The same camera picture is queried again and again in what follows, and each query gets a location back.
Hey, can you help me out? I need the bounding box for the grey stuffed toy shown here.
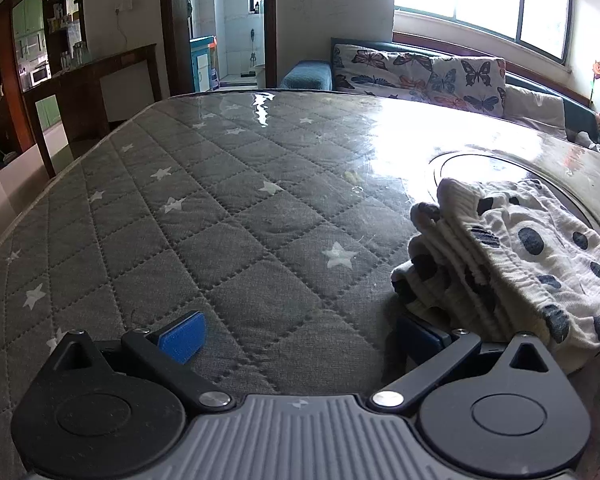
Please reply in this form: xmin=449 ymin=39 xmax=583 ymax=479
xmin=573 ymin=131 xmax=600 ymax=153

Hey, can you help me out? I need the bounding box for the colourful pinwheel flower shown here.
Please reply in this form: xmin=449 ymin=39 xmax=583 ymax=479
xmin=588 ymin=59 xmax=600 ymax=106

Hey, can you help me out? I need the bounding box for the blue sofa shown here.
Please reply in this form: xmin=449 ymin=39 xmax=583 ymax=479
xmin=280 ymin=38 xmax=600 ymax=153

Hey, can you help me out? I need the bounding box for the beige plain cushion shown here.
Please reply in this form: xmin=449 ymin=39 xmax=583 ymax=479
xmin=503 ymin=84 xmax=567 ymax=140

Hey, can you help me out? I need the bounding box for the blue white cabinet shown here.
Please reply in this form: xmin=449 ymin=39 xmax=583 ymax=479
xmin=189 ymin=36 xmax=218 ymax=93

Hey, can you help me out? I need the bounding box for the grey quilted star mat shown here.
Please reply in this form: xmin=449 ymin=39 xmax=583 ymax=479
xmin=0 ymin=91 xmax=600 ymax=479

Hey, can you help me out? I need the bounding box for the butterfly print pillow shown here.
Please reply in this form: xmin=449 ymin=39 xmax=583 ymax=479
xmin=332 ymin=44 xmax=432 ymax=103
xmin=426 ymin=56 xmax=506 ymax=118

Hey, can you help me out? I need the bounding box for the white polka dot garment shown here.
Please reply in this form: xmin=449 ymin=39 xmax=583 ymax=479
xmin=391 ymin=179 xmax=600 ymax=374

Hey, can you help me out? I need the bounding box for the dark wooden shelf unit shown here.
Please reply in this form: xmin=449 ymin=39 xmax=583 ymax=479
xmin=0 ymin=0 xmax=84 ymax=169

